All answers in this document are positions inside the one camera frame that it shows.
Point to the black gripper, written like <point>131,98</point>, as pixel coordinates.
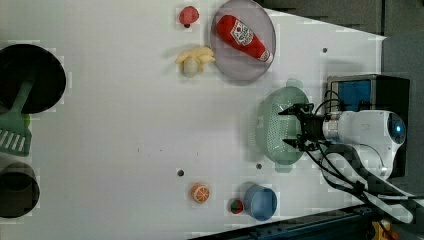
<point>311,127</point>

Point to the mint green strainer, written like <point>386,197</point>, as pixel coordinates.
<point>272,128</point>

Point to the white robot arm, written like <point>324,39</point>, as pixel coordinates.
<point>373,136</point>

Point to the black blue control box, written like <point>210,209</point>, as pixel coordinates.
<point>373,92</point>

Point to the blue cup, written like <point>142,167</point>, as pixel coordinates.
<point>260,202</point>

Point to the pale purple plate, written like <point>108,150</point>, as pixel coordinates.
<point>235,64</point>

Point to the small red green toy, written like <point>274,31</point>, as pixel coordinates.
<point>236,206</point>

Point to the red ketchup bottle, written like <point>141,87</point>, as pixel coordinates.
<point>241,37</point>

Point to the toy orange slice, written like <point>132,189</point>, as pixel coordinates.
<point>200,193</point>

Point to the yellow toy banana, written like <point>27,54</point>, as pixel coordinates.
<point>192,61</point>

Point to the green spatula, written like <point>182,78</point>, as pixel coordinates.
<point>15,136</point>

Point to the black cylinder cup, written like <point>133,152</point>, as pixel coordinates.
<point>19,190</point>

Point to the black bowl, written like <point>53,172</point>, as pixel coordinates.
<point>49,83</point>

